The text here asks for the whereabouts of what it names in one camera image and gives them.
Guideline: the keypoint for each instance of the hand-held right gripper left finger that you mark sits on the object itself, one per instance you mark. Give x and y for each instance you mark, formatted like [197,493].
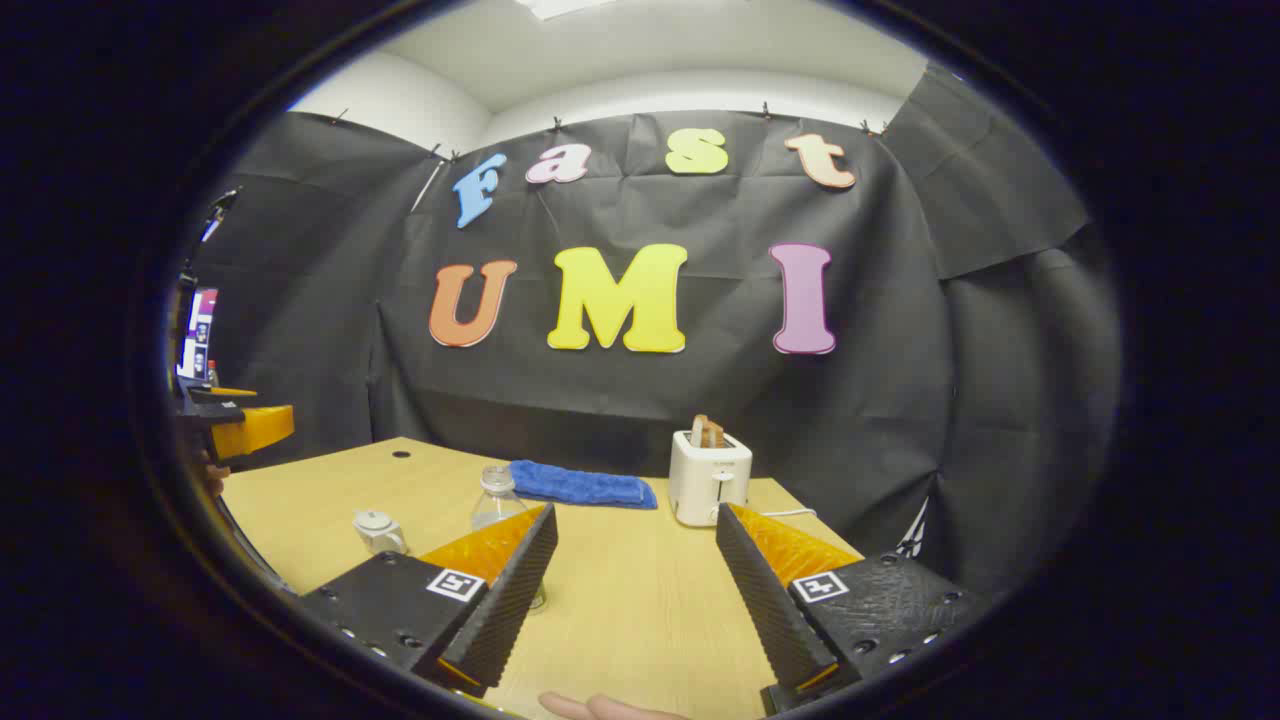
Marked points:
[510,600]

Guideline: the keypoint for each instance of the white ceramic teacup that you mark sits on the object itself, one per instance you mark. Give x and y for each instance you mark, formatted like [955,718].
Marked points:
[388,541]

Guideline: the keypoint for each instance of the white teacup lid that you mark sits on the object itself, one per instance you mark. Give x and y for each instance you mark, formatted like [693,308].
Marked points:
[374,520]

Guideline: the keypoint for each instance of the ceiling light panel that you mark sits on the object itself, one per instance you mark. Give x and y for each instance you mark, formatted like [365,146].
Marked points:
[570,6]

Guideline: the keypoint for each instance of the white toaster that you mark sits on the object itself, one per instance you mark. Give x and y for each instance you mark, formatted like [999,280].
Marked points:
[705,480]

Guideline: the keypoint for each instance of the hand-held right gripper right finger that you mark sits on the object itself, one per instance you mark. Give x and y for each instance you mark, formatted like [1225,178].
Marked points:
[765,600]

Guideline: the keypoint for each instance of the toast slice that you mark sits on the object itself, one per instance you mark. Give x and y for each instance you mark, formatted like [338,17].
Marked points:
[714,435]
[697,430]

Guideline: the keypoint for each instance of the computer monitor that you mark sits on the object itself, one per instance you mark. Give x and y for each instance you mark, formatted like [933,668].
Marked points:
[198,335]

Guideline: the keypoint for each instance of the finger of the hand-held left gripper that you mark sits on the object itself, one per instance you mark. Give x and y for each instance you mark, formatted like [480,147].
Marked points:
[255,430]
[225,393]

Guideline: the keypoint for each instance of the black backdrop cloth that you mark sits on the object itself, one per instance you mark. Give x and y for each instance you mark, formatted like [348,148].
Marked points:
[700,400]

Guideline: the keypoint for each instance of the clear green-label water bottle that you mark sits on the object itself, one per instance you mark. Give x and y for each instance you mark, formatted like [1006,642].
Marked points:
[497,500]

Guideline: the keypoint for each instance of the blue towel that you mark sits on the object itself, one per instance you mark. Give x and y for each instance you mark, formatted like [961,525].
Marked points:
[580,486]

